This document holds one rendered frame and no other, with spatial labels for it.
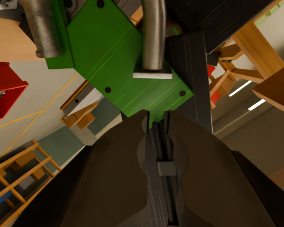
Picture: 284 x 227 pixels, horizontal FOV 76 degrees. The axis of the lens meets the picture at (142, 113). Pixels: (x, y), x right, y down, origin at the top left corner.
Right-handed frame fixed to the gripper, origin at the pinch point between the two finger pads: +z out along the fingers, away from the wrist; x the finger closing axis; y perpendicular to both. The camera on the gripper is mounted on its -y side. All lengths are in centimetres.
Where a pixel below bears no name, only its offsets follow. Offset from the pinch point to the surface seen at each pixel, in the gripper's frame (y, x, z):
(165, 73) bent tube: 1.9, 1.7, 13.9
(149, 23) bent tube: -4.1, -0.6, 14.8
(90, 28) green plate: -3.0, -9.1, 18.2
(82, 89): 12.0, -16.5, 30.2
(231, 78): 134, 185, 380
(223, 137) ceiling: 439, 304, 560
